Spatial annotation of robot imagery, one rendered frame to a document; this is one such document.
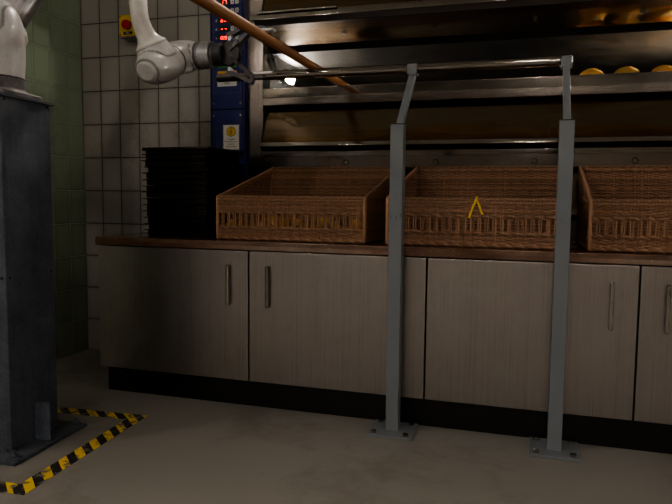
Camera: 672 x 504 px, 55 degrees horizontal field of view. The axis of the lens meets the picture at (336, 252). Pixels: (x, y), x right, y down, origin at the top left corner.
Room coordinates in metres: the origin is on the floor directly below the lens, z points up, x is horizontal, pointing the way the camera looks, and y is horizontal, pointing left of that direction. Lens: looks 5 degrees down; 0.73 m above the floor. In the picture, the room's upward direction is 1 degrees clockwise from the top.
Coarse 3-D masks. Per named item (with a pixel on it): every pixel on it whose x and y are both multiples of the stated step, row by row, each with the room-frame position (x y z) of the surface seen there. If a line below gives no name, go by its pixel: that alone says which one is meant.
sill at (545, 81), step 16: (464, 80) 2.47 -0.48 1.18; (480, 80) 2.46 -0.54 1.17; (496, 80) 2.44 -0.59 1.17; (512, 80) 2.42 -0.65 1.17; (528, 80) 2.40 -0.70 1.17; (544, 80) 2.39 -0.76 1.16; (560, 80) 2.37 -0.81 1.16; (576, 80) 2.35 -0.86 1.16; (592, 80) 2.34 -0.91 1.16; (608, 80) 2.32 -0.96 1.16; (624, 80) 2.31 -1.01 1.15; (640, 80) 2.29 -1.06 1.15; (656, 80) 2.28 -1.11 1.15; (272, 96) 2.71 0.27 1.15; (288, 96) 2.68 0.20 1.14; (304, 96) 2.67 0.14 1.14
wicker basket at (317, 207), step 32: (224, 192) 2.29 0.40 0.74; (256, 192) 2.52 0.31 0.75; (288, 192) 2.63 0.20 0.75; (320, 192) 2.58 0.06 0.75; (352, 192) 2.54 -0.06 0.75; (384, 192) 2.29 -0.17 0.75; (224, 224) 2.24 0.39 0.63; (256, 224) 2.20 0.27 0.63; (288, 224) 2.16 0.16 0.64; (320, 224) 2.12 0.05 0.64; (352, 224) 2.08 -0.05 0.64; (384, 224) 2.30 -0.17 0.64
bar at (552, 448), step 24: (288, 72) 2.28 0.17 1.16; (312, 72) 2.26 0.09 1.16; (336, 72) 2.23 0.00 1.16; (360, 72) 2.21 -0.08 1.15; (384, 72) 2.19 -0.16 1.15; (408, 72) 2.15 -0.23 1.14; (408, 96) 2.06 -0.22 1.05; (552, 312) 1.80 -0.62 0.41; (552, 336) 1.80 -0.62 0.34; (552, 360) 1.80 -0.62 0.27; (552, 384) 1.80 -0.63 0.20; (552, 408) 1.80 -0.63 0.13; (384, 432) 1.92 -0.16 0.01; (408, 432) 1.92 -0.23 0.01; (552, 432) 1.80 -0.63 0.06; (552, 456) 1.75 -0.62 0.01; (576, 456) 1.75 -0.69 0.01
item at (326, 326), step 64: (128, 256) 2.28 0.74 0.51; (192, 256) 2.21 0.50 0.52; (256, 256) 2.14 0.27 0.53; (320, 256) 2.07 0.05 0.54; (384, 256) 2.01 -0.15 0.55; (448, 256) 1.94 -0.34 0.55; (512, 256) 1.88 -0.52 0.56; (576, 256) 1.83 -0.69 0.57; (640, 256) 1.78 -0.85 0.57; (128, 320) 2.28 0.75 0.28; (192, 320) 2.21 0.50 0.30; (256, 320) 2.14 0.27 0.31; (320, 320) 2.07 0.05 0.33; (384, 320) 2.00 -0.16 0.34; (448, 320) 1.94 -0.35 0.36; (512, 320) 1.89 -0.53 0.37; (576, 320) 1.84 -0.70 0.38; (640, 320) 1.78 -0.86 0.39; (128, 384) 2.34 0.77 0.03; (192, 384) 2.26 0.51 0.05; (256, 384) 2.18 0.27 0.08; (320, 384) 2.07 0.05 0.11; (384, 384) 2.00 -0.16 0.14; (448, 384) 1.94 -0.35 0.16; (512, 384) 1.89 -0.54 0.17; (576, 384) 1.83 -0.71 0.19; (640, 384) 1.78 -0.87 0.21; (640, 448) 1.82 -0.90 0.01
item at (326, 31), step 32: (544, 0) 2.25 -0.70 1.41; (576, 0) 2.22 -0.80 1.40; (608, 0) 2.19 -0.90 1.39; (640, 0) 2.18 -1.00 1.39; (288, 32) 2.60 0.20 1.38; (320, 32) 2.58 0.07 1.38; (352, 32) 2.56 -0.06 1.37; (384, 32) 2.55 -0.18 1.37; (416, 32) 2.53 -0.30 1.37; (448, 32) 2.51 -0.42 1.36; (480, 32) 2.49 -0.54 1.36
